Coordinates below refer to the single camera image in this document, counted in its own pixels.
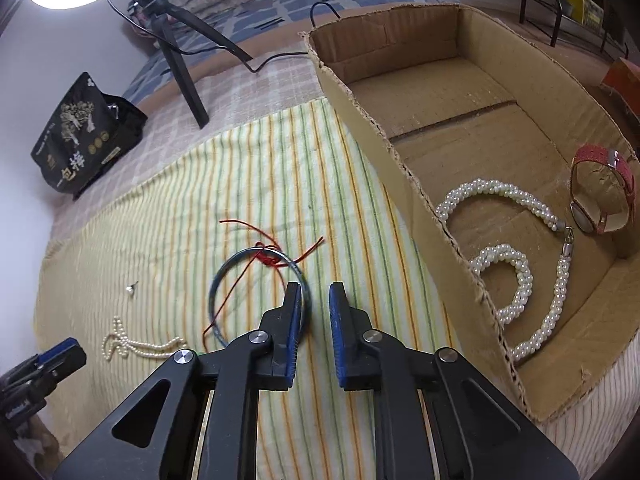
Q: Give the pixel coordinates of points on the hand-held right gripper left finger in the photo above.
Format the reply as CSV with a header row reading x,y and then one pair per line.
x,y
293,332

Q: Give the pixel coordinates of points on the striped towel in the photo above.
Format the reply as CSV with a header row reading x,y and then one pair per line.
x,y
240,240

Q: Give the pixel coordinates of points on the orange box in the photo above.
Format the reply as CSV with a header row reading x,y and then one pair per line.
x,y
622,80

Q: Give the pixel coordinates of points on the cardboard box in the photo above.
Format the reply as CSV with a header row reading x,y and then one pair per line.
x,y
480,170

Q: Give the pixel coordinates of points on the black printed bag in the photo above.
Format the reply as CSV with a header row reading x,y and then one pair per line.
x,y
82,132

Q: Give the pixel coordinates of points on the black metal rack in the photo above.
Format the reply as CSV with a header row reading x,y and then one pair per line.
x,y
575,10

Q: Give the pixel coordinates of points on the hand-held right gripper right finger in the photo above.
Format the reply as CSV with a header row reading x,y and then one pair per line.
x,y
338,332

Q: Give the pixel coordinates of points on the blue patterned blanket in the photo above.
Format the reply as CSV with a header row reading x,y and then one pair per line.
x,y
280,10

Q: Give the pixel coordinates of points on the black tripod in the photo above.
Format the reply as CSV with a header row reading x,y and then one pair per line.
x,y
175,45

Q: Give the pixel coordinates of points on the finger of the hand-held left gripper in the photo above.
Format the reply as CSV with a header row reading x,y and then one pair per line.
x,y
59,357

